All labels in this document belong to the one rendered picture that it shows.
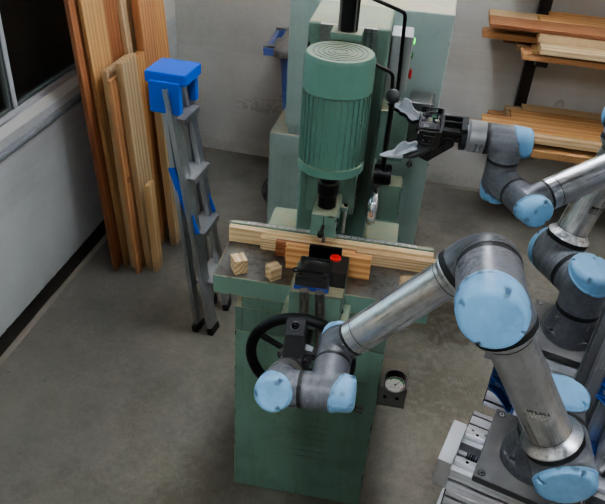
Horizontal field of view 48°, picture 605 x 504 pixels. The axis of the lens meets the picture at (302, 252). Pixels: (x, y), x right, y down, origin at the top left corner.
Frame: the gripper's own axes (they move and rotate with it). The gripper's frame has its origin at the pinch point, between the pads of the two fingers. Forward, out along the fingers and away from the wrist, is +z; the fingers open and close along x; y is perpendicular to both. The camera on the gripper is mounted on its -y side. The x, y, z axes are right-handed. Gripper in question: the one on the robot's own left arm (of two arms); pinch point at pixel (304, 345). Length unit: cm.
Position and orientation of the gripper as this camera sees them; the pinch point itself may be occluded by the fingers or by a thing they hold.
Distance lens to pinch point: 164.6
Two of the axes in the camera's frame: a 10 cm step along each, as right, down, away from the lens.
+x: 9.8, 0.6, -1.8
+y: -0.5, 10.0, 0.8
